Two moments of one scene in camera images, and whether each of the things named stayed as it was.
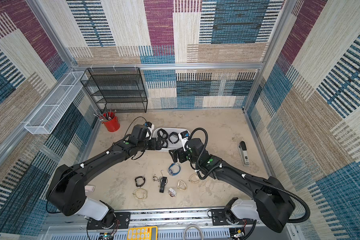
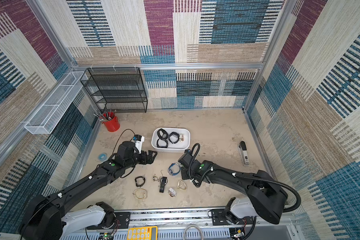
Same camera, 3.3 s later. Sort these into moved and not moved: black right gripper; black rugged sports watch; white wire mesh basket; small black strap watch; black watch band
Moved: black right gripper
Not moved: black watch band; small black strap watch; white wire mesh basket; black rugged sports watch
